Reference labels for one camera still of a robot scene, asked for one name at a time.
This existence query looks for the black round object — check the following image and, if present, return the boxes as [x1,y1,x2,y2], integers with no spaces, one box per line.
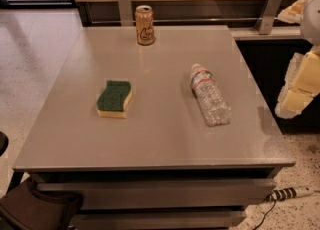
[0,132,9,156]

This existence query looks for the right metal wall bracket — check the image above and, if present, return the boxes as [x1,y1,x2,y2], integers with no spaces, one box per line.
[255,0,282,35]

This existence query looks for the grey table with drawers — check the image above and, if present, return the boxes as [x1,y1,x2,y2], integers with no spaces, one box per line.
[14,26,294,230]

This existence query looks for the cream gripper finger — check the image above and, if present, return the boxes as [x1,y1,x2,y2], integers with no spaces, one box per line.
[277,0,306,24]
[275,50,320,119]

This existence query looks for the metal wall bracket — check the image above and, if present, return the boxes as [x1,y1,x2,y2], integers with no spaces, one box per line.
[255,0,282,35]
[117,0,133,26]

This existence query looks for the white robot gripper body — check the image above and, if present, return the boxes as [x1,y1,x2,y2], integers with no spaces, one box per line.
[300,0,320,45]

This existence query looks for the green and yellow sponge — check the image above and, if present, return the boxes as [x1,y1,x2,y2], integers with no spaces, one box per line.
[96,80,133,119]

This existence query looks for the white power strip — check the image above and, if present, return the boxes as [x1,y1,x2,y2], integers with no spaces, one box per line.
[264,186,315,202]

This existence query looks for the dark chair seat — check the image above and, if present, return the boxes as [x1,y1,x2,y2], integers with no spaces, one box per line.
[0,178,83,230]

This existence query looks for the gold soda can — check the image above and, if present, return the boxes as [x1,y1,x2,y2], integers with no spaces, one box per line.
[135,5,155,46]

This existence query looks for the left metal wall bracket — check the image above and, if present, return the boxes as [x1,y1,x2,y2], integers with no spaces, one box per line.
[117,0,133,26]

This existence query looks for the black power cable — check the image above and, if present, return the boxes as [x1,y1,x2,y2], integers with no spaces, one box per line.
[251,199,278,230]

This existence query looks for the clear plastic water bottle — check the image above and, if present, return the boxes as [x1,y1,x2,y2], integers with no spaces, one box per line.
[190,64,231,127]

